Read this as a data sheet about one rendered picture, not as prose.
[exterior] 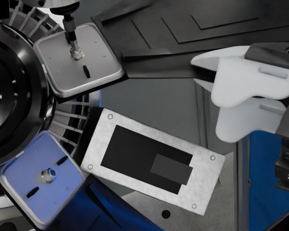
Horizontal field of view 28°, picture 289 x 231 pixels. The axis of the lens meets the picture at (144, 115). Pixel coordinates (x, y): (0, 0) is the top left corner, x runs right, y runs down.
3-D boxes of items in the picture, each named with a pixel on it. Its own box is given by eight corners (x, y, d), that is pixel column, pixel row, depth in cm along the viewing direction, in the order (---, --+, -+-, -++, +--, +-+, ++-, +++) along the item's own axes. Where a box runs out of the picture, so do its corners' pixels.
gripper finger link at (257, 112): (169, 112, 48) (274, 142, 44) (200, 64, 51) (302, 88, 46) (175, 135, 50) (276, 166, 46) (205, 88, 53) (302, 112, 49)
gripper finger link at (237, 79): (163, 76, 44) (276, 114, 41) (197, 26, 47) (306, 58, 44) (166, 101, 47) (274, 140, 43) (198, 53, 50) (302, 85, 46)
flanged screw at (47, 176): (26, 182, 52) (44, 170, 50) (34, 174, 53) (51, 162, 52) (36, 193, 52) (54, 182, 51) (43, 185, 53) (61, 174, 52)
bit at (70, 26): (80, 58, 51) (68, 10, 48) (69, 57, 52) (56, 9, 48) (84, 51, 52) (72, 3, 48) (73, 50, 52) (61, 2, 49)
